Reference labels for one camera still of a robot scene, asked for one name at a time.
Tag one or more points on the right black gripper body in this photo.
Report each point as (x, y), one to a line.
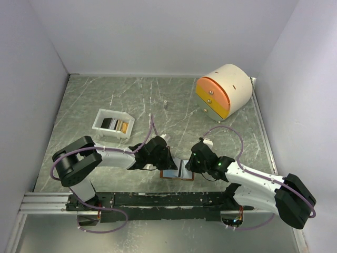
(196, 166)

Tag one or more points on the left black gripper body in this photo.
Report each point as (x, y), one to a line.
(161, 161)

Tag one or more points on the brown leather card holder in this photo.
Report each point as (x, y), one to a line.
(171, 174)

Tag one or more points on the white card tray box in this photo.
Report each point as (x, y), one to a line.
(103, 113)

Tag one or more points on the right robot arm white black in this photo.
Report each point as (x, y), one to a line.
(287, 197)

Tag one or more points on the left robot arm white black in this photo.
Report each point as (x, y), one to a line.
(76, 161)

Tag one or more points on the stack of cards in tray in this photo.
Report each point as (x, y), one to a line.
(114, 124)

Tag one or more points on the cream round drawer cabinet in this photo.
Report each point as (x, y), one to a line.
(223, 91)

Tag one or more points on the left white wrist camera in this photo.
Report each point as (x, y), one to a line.
(166, 137)

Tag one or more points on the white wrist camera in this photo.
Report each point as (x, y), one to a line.
(166, 137)
(206, 141)

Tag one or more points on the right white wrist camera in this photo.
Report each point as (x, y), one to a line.
(206, 141)

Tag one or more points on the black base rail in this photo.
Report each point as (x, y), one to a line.
(210, 206)

